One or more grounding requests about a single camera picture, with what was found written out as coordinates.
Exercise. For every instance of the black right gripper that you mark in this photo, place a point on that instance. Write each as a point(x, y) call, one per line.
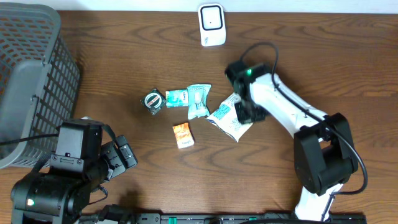
point(244, 118)

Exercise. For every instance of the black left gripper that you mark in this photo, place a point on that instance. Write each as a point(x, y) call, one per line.
point(123, 152)

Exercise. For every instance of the white yellow chip bag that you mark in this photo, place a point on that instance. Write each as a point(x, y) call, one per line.
point(225, 118)

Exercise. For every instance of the teal white snack packet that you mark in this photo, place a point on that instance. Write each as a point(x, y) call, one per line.
point(197, 95)

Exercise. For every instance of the orange snack packet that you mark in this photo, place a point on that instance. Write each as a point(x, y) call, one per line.
point(183, 135)

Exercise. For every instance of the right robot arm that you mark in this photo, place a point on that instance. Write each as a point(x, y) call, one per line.
point(323, 159)

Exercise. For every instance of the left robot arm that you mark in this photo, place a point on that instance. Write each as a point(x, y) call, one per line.
point(59, 186)

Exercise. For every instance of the white barcode scanner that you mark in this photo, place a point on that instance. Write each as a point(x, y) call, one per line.
point(212, 25)

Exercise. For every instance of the dark grey plastic basket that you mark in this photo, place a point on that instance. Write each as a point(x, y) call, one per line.
point(39, 82)

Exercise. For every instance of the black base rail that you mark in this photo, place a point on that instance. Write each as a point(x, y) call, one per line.
point(156, 218)

